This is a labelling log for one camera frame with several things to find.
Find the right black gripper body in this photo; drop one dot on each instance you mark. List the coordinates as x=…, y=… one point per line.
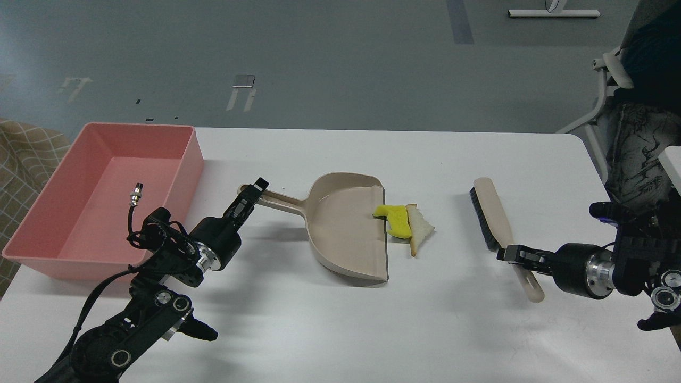
x=584, y=270

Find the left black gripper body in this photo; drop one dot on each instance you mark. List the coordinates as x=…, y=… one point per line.
x=217, y=240

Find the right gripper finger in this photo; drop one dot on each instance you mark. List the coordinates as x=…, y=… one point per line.
x=515, y=253
x=540, y=267

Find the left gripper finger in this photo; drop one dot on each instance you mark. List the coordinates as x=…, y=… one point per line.
x=252, y=193
x=240, y=209

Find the beige brush black bristles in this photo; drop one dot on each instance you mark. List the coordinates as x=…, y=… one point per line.
x=497, y=232

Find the beige plastic dustpan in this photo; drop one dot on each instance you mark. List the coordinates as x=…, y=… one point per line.
x=343, y=233

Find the toast bread slice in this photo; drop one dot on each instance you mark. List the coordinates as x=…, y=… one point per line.
x=420, y=228

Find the yellow sponge piece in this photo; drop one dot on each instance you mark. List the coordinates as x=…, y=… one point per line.
x=397, y=218

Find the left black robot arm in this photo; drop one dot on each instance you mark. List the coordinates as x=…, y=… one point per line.
x=154, y=311

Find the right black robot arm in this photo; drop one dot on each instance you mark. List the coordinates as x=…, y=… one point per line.
x=641, y=259

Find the pink plastic bin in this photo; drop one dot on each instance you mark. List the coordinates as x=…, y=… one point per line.
x=77, y=227

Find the person in teal sweater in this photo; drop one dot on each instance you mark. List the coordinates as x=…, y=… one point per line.
x=646, y=118

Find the beige checkered cloth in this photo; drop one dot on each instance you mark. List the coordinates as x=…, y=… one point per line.
x=29, y=156

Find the grey office chair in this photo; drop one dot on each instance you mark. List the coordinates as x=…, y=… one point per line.
x=610, y=76

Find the white floor stand base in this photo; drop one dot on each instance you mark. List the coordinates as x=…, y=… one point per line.
x=554, y=10

